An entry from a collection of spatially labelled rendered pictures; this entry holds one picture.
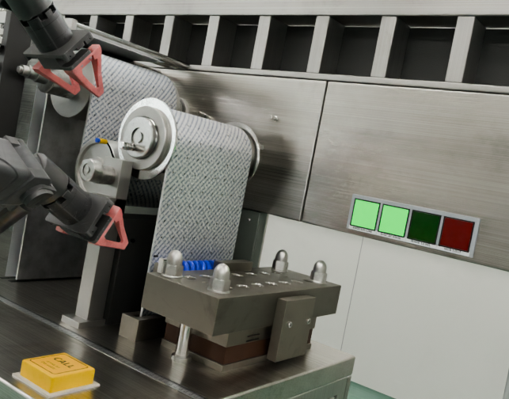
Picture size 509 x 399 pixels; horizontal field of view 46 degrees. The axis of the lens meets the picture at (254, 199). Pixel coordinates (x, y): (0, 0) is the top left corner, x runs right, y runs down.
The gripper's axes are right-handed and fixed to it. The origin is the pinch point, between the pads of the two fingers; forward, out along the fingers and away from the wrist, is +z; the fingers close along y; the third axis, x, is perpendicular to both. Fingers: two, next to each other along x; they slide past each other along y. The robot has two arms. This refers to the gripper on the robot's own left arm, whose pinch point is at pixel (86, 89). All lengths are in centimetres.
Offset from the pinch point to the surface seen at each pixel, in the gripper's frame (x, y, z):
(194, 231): -1.1, 7.4, 32.2
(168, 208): -3.3, 7.4, 23.4
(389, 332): 112, -46, 271
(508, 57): 50, 51, 28
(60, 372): -37.3, 19.0, 15.8
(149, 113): 7.0, 2.1, 10.6
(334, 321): 110, -83, 274
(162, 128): 5.2, 6.0, 12.1
